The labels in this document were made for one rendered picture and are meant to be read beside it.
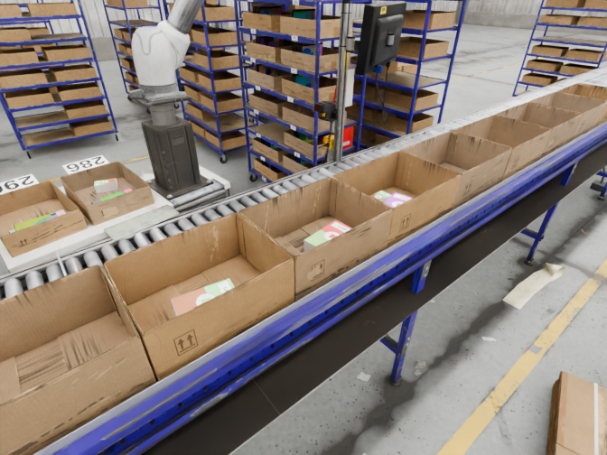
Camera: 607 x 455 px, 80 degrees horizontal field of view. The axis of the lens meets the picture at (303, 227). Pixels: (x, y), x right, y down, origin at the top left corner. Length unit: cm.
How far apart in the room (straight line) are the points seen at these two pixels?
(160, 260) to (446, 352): 159
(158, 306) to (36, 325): 28
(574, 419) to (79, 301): 190
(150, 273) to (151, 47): 102
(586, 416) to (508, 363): 39
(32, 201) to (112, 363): 140
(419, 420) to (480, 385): 38
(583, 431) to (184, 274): 169
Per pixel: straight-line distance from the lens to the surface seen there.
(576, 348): 254
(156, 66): 180
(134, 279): 111
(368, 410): 190
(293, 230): 132
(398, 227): 126
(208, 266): 119
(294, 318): 98
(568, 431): 201
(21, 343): 114
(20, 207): 214
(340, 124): 213
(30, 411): 88
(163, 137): 183
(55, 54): 487
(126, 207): 185
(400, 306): 146
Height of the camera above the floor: 164
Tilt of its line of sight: 34 degrees down
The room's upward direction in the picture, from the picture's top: straight up
